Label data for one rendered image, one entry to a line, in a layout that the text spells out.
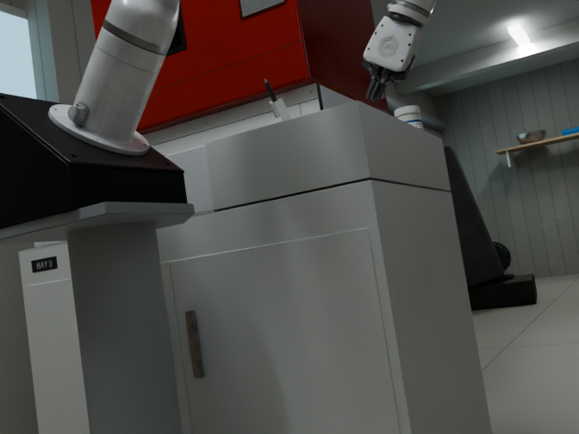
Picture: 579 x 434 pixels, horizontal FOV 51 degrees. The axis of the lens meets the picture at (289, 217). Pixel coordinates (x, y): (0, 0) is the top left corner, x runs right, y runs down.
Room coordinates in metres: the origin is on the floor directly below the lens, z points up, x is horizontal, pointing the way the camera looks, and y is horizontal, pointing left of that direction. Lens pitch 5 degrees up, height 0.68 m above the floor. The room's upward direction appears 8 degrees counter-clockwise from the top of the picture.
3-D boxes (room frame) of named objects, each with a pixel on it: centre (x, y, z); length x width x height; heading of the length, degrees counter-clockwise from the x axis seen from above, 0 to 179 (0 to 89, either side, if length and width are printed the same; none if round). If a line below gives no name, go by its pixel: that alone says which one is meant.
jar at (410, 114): (1.65, -0.36, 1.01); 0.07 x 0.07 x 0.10
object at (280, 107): (1.52, -0.02, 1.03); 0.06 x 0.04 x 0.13; 152
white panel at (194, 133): (2.01, 0.22, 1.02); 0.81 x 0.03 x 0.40; 62
